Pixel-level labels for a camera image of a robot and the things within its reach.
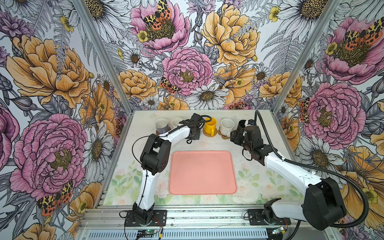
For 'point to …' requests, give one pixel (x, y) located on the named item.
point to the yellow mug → (210, 127)
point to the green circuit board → (147, 231)
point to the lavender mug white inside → (162, 125)
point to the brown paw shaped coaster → (223, 136)
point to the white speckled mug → (227, 125)
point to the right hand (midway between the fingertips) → (235, 138)
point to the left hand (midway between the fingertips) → (191, 138)
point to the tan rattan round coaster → (209, 135)
